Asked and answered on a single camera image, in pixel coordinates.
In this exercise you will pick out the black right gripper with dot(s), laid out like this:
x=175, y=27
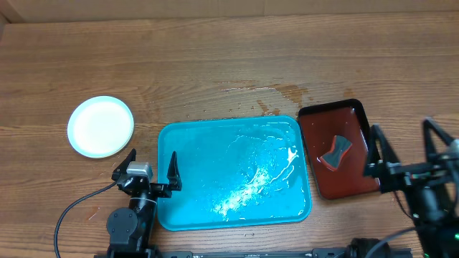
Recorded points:
x=409, y=170

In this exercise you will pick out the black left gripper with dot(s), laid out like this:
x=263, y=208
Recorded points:
x=172, y=179

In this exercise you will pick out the light blue plate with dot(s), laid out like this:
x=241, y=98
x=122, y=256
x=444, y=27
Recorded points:
x=100, y=127

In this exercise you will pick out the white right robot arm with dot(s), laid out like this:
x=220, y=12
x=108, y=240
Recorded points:
x=429, y=205

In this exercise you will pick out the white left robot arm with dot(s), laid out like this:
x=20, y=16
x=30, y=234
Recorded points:
x=130, y=227

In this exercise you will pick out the dark red water tray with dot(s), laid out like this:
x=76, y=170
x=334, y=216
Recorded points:
x=319, y=124

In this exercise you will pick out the teal plastic tray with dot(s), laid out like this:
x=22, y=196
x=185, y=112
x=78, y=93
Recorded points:
x=234, y=172

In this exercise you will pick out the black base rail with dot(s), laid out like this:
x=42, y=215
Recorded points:
x=340, y=252

